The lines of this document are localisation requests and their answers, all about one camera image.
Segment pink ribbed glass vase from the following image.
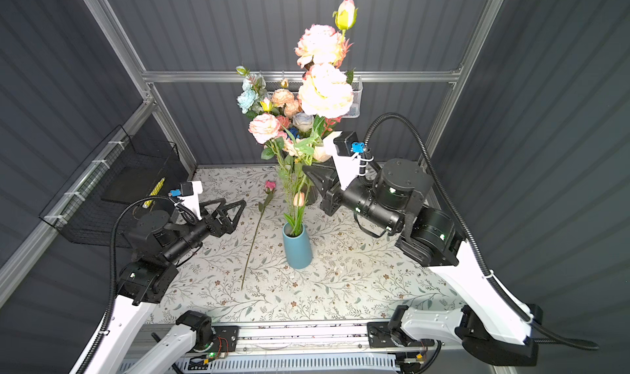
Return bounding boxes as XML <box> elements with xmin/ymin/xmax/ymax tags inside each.
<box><xmin>302</xmin><ymin>182</ymin><xmax>319</xmax><ymax>206</ymax></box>

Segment teal ceramic vase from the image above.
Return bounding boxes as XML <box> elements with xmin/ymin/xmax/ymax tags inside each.
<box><xmin>282</xmin><ymin>223</ymin><xmax>313</xmax><ymax>270</ymax></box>

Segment small pink flower spray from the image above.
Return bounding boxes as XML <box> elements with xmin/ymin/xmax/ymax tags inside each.
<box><xmin>248</xmin><ymin>113</ymin><xmax>314</xmax><ymax>237</ymax></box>

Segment pale peony spray stem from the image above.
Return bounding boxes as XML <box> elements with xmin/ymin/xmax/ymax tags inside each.
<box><xmin>280</xmin><ymin>0</ymin><xmax>359</xmax><ymax>237</ymax></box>

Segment blue flower stem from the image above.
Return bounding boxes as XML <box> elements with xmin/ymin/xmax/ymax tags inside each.
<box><xmin>287</xmin><ymin>127</ymin><xmax>305</xmax><ymax>236</ymax></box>

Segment white green rose spray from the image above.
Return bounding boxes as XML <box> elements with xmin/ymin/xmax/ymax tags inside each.
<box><xmin>236</xmin><ymin>66</ymin><xmax>272</xmax><ymax>121</ymax></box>

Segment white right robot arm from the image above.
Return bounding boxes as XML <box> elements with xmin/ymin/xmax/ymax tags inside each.
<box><xmin>304</xmin><ymin>131</ymin><xmax>598</xmax><ymax>367</ymax></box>

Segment dark pink bud stem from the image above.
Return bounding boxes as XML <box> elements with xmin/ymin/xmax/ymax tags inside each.
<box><xmin>241</xmin><ymin>180</ymin><xmax>277</xmax><ymax>290</ymax></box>

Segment yellow pen in basket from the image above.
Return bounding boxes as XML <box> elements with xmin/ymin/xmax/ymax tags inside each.
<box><xmin>142</xmin><ymin>177</ymin><xmax>165</xmax><ymax>209</ymax></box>

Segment black book in basket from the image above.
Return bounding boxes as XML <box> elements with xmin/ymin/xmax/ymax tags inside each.
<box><xmin>101</xmin><ymin>167</ymin><xmax>160</xmax><ymax>205</ymax></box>

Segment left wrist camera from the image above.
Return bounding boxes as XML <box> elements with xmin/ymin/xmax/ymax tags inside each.
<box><xmin>169</xmin><ymin>180</ymin><xmax>203</xmax><ymax>220</ymax></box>

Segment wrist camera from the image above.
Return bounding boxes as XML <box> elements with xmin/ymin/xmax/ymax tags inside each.
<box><xmin>169</xmin><ymin>180</ymin><xmax>203</xmax><ymax>220</ymax></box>
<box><xmin>322</xmin><ymin>130</ymin><xmax>375</xmax><ymax>190</ymax></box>

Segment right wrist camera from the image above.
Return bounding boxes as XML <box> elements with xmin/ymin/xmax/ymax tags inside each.
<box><xmin>322</xmin><ymin>130</ymin><xmax>375</xmax><ymax>190</ymax></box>

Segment black wire basket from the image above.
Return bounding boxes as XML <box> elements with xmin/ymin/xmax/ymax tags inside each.
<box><xmin>39</xmin><ymin>126</ymin><xmax>187</xmax><ymax>246</ymax></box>

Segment white wire mesh basket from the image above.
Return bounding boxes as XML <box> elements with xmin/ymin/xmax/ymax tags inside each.
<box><xmin>265</xmin><ymin>74</ymin><xmax>364</xmax><ymax>120</ymax></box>

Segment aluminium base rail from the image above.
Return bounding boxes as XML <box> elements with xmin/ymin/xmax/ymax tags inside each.
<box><xmin>117</xmin><ymin>318</ymin><xmax>434</xmax><ymax>360</ymax></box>

